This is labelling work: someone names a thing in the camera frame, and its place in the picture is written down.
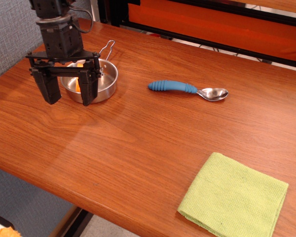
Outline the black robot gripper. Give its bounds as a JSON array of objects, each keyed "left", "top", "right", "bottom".
[{"left": 27, "top": 14, "right": 102, "bottom": 106}]

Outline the blue handled metal spoon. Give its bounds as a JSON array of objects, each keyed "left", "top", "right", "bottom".
[{"left": 148, "top": 80, "right": 229, "bottom": 102}]

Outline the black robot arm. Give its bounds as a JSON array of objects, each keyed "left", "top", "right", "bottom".
[{"left": 27, "top": 0, "right": 101, "bottom": 106}]

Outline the small steel pot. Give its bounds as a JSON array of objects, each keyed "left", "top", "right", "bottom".
[{"left": 60, "top": 39, "right": 118, "bottom": 104}]

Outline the orange toy fruit slice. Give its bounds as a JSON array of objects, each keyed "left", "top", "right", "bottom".
[{"left": 74, "top": 63, "right": 83, "bottom": 93}]

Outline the orange object in basket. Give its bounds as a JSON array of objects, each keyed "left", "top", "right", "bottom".
[{"left": 0, "top": 227, "right": 21, "bottom": 237}]

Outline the green folded cloth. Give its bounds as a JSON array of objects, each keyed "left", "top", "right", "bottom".
[{"left": 178, "top": 153, "right": 289, "bottom": 237}]

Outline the orange panel black frame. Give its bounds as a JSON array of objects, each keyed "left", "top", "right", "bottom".
[{"left": 98, "top": 0, "right": 296, "bottom": 67}]

